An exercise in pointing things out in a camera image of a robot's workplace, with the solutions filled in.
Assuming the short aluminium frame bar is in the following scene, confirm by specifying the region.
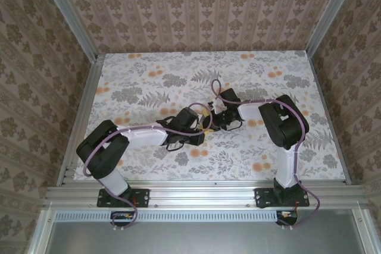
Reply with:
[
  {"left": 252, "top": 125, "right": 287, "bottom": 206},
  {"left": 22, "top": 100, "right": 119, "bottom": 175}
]
[
  {"left": 351, "top": 208, "right": 376, "bottom": 254},
  {"left": 26, "top": 208, "right": 57, "bottom": 254}
]

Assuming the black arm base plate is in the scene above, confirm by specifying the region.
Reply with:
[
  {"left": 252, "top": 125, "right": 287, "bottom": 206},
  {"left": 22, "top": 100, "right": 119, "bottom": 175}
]
[
  {"left": 254, "top": 187, "right": 310, "bottom": 209},
  {"left": 97, "top": 187, "right": 150, "bottom": 208}
]

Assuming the yellow cloth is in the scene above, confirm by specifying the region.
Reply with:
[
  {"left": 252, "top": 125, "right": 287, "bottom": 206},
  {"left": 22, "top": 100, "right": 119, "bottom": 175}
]
[{"left": 198, "top": 109, "right": 216, "bottom": 135}]

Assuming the aluminium table side rail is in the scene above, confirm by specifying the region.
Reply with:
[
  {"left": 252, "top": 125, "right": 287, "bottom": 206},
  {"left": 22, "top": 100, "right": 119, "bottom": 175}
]
[
  {"left": 56, "top": 54, "right": 105, "bottom": 188},
  {"left": 305, "top": 53, "right": 351, "bottom": 185}
]

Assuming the floral patterned table cover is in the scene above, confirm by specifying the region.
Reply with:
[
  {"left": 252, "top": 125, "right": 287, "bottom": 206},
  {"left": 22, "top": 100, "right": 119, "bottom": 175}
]
[{"left": 73, "top": 52, "right": 348, "bottom": 182}]

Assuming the wide aluminium frame rail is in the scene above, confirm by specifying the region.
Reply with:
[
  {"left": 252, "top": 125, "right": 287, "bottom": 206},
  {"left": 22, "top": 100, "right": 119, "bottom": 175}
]
[{"left": 43, "top": 184, "right": 368, "bottom": 209}]

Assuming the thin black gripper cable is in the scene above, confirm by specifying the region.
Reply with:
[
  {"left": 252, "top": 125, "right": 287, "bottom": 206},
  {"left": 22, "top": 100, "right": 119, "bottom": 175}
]
[
  {"left": 221, "top": 120, "right": 242, "bottom": 132},
  {"left": 164, "top": 143, "right": 186, "bottom": 152}
]

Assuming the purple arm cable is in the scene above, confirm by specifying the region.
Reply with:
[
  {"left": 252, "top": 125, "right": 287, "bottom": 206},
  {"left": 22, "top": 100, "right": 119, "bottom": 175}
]
[
  {"left": 83, "top": 102, "right": 209, "bottom": 233},
  {"left": 210, "top": 79, "right": 321, "bottom": 231}
]

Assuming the grey metal panel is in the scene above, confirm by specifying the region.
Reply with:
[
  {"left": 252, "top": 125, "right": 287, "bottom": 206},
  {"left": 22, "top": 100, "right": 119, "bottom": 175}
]
[{"left": 44, "top": 221, "right": 360, "bottom": 254}]

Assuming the small black electronics board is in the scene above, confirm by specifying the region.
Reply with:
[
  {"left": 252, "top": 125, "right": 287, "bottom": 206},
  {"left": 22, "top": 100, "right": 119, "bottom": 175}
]
[
  {"left": 110, "top": 211, "right": 135, "bottom": 227},
  {"left": 276, "top": 209, "right": 299, "bottom": 225}
]

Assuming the aluminium frame post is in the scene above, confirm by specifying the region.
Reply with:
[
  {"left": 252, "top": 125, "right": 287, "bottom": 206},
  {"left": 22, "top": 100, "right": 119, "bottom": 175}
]
[
  {"left": 305, "top": 0, "right": 363, "bottom": 57},
  {"left": 37, "top": 0, "right": 101, "bottom": 61}
]

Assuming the white slotted cable duct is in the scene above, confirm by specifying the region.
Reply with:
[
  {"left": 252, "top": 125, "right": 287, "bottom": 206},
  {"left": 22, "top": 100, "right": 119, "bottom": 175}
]
[{"left": 55, "top": 211, "right": 298, "bottom": 222}]

